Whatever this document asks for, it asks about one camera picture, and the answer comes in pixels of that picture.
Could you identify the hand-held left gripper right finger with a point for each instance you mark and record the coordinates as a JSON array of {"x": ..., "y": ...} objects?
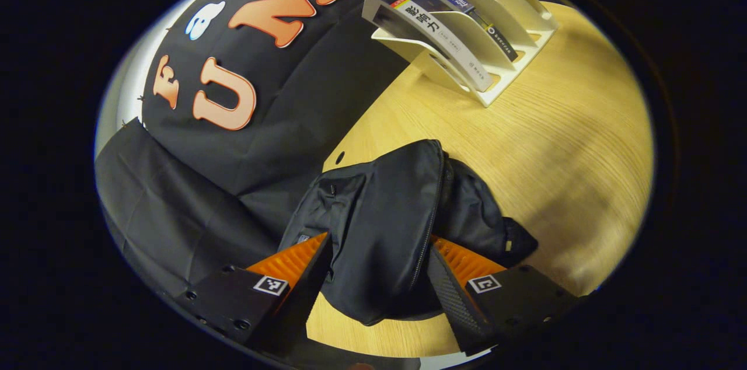
[{"x": 452, "y": 306}]

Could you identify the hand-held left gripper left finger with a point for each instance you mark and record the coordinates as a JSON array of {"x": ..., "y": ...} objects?
[{"x": 309, "y": 288}]

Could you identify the black schoolbag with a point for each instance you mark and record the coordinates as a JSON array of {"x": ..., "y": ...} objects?
[{"x": 385, "y": 206}]

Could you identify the grey book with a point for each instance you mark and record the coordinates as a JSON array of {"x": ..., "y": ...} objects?
[{"x": 432, "y": 31}]

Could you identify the white bookshelf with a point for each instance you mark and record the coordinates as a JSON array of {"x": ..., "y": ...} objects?
[{"x": 525, "y": 20}]

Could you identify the plain black curtain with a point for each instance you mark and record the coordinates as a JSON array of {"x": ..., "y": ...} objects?
[{"x": 175, "y": 212}]

